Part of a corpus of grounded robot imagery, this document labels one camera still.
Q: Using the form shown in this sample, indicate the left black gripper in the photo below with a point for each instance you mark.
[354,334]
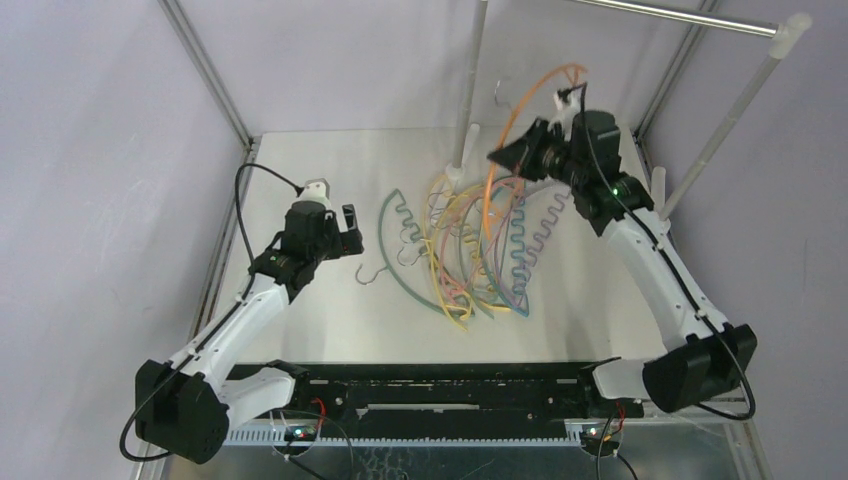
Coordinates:
[346,243]

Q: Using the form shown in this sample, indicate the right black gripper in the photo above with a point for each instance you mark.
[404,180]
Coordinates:
[532,153]

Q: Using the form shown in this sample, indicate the pink plastic hanger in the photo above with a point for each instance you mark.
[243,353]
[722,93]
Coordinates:
[505,190]

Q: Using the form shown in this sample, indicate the purple plastic hanger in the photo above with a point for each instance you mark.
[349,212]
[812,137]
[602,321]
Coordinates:
[538,237]

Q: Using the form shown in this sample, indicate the orange plastic hanger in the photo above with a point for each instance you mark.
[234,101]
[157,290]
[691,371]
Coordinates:
[572,72]

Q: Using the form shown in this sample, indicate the light green plastic hanger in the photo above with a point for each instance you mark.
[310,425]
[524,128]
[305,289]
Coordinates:
[474,278]

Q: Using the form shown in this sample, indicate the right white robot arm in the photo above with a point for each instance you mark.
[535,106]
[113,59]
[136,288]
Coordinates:
[706,357]

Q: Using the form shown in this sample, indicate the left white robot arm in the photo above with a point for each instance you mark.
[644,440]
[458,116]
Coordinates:
[187,405]

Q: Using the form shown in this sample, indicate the pale yellow plastic hanger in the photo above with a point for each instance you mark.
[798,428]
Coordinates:
[436,199]

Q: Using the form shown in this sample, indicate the teal plastic hanger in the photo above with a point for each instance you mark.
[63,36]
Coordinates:
[511,273]

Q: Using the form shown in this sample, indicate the left small circuit board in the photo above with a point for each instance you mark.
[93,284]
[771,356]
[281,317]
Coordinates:
[300,434]

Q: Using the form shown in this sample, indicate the small circuit board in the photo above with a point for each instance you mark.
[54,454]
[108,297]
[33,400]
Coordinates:
[595,435]
[300,434]

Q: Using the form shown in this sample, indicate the chrome clothes rack bar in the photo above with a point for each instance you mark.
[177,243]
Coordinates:
[690,16]

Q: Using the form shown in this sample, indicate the right small circuit board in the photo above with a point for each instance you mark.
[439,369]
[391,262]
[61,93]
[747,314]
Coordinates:
[595,435]

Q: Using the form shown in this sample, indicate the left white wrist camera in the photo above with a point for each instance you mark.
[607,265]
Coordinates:
[317,191]

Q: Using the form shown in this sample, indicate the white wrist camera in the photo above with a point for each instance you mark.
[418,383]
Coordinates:
[567,107]
[317,191]

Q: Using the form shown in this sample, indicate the white clothes rack left post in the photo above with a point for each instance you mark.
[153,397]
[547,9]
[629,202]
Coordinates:
[465,131]

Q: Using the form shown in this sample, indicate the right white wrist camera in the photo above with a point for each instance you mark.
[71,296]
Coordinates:
[567,107]

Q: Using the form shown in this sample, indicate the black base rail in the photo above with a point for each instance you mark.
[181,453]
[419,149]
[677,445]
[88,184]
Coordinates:
[436,398]

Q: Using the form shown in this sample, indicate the left aluminium frame profile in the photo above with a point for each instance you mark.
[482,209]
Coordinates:
[196,51]

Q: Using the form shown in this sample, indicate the aluminium frame profile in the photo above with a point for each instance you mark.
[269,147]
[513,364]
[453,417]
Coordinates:
[196,51]
[683,54]

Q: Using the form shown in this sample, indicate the white slotted cable duct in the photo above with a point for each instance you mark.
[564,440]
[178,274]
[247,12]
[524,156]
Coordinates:
[523,433]

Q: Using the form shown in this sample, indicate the right aluminium frame profile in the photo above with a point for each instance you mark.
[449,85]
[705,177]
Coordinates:
[683,54]

